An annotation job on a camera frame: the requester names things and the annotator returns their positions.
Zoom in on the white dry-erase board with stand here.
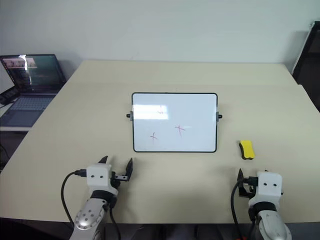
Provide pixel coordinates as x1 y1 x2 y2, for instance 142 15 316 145
126 92 223 153

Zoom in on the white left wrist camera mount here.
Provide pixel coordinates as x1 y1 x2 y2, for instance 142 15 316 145
85 164 119 199

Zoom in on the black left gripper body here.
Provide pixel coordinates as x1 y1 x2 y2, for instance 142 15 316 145
110 171 131 191

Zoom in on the open dark laptop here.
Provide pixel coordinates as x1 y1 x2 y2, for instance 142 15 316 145
0 53 67 128

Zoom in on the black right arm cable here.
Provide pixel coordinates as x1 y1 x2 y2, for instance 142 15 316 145
230 176 259 240

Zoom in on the yellow and black board eraser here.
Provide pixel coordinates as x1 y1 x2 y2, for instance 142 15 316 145
237 139 256 160

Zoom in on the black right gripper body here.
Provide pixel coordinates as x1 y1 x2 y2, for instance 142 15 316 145
238 184 255 199

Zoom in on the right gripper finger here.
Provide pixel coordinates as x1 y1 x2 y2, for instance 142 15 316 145
236 168 247 189

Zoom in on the small black device beside laptop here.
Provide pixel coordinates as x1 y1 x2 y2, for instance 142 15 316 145
0 87 20 105

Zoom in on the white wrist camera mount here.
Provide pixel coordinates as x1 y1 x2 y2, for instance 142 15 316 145
249 170 285 201
85 164 119 199

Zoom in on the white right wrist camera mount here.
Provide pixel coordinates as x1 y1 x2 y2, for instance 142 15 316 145
249 170 285 201

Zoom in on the black cabinet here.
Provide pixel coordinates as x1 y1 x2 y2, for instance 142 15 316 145
291 21 320 113

